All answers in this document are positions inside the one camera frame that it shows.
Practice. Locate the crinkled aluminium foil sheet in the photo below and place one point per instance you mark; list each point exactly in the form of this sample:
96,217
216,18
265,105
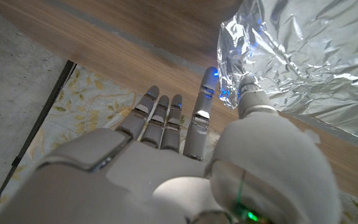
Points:
306,56

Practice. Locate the black backdrop stand pole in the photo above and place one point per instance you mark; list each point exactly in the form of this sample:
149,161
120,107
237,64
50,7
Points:
39,124

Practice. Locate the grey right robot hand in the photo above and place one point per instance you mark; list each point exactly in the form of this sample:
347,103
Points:
135,180

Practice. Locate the blue floral backdrop cloth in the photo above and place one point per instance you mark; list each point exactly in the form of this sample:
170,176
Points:
85,102

